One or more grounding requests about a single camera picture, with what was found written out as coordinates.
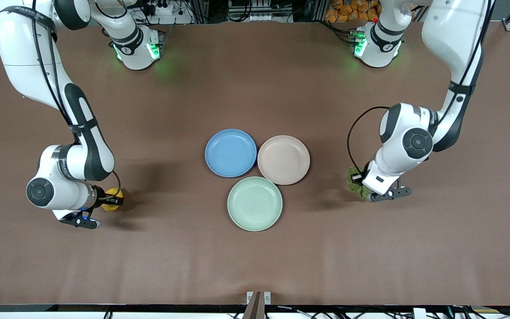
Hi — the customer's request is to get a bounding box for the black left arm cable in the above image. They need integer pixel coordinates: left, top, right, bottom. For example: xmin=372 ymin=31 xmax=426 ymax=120
xmin=347 ymin=0 xmax=497 ymax=178

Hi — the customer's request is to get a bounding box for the mint green plate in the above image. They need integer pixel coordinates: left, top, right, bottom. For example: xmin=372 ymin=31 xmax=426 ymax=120
xmin=227 ymin=176 xmax=283 ymax=232

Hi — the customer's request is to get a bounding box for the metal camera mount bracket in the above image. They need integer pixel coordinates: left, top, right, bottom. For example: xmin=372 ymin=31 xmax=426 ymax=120
xmin=243 ymin=291 xmax=272 ymax=319

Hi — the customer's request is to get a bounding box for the black cable bundle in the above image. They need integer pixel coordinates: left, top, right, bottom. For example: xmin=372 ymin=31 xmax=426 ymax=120
xmin=319 ymin=19 xmax=358 ymax=46

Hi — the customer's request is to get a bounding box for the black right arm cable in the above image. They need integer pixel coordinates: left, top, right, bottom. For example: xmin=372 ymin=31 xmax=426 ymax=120
xmin=31 ymin=0 xmax=122 ymax=192

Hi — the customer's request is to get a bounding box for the green lettuce leaf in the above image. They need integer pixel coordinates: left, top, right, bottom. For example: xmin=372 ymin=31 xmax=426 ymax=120
xmin=347 ymin=166 xmax=373 ymax=201

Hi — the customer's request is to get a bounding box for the pile of orange fruits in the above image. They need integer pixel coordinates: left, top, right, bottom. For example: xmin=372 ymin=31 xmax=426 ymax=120
xmin=325 ymin=0 xmax=382 ymax=23

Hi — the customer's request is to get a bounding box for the blue plate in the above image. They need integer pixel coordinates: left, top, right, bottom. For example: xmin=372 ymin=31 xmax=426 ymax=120
xmin=205 ymin=129 xmax=258 ymax=178

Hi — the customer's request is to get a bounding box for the pale beige plate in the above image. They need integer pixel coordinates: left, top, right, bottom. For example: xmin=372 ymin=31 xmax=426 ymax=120
xmin=257 ymin=135 xmax=311 ymax=186

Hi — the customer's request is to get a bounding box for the white power strip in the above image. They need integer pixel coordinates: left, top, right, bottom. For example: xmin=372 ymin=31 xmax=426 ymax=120
xmin=144 ymin=0 xmax=193 ymax=25

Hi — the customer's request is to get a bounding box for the yellow lemon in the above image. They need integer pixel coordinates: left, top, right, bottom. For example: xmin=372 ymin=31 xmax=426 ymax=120
xmin=104 ymin=187 xmax=124 ymax=211

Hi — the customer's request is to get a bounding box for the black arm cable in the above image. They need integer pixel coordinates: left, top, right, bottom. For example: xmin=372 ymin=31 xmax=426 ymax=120
xmin=31 ymin=0 xmax=122 ymax=192
xmin=347 ymin=0 xmax=497 ymax=178

